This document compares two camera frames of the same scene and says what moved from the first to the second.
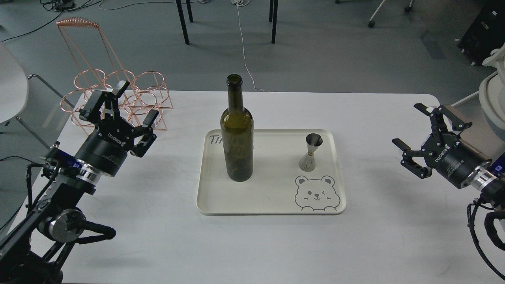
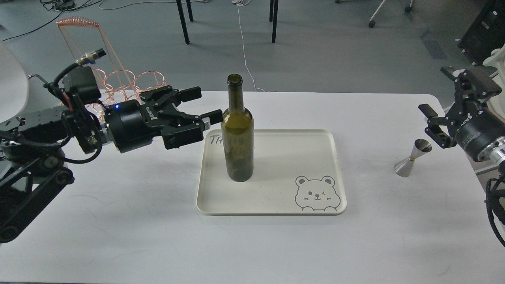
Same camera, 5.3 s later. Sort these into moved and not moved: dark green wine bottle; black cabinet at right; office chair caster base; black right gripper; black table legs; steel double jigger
Moved: steel double jigger; black right gripper
Not moved: black table legs; dark green wine bottle; black cabinet at right; office chair caster base
